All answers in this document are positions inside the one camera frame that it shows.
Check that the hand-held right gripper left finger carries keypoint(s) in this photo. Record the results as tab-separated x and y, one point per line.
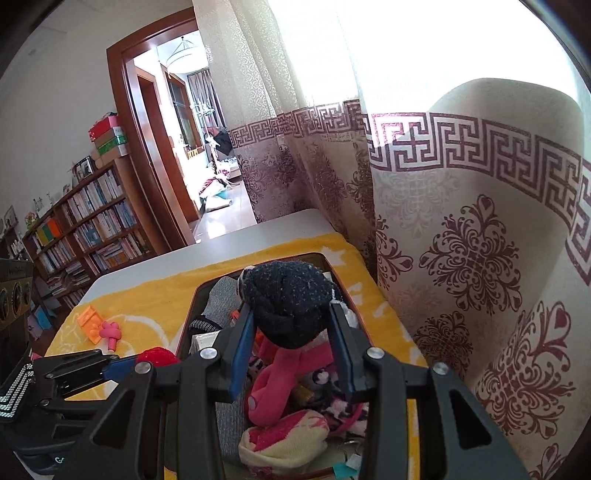
242	355

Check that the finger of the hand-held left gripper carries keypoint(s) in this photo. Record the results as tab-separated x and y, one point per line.
74	401
83	364

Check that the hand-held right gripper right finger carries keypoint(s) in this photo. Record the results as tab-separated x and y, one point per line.
344	355

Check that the pink fleece sock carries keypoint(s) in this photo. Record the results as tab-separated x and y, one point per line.
277	383

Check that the grey knit sock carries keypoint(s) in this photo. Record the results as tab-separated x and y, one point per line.
221	300

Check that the black sock with white trim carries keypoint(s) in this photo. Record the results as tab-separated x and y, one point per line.
291	304

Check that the red pom-pom ball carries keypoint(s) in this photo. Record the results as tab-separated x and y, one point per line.
157	357

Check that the pastel sock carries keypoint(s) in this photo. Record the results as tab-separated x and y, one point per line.
286	438

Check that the red tin box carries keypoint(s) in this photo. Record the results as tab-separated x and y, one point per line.
413	438

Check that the orange toy cube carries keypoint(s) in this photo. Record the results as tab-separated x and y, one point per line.
90	325

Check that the pink rubber toy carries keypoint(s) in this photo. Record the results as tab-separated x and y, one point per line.
111	334

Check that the yellow and white blanket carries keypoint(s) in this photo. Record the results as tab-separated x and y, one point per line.
152	295

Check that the wooden bookshelf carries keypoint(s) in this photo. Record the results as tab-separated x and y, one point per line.
92	217

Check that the patterned curtain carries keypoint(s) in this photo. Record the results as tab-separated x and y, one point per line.
461	230

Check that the brown cardboard box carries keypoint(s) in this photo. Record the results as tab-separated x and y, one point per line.
113	156

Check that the green cardboard box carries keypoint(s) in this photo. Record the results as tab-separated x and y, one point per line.
111	142

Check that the red cardboard box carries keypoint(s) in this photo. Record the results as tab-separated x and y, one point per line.
104	128

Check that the round ceiling lamp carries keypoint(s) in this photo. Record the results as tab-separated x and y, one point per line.
184	57

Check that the photo frame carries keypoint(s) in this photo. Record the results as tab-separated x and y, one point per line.
83	168

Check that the wooden door frame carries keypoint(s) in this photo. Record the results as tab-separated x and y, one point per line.
124	115

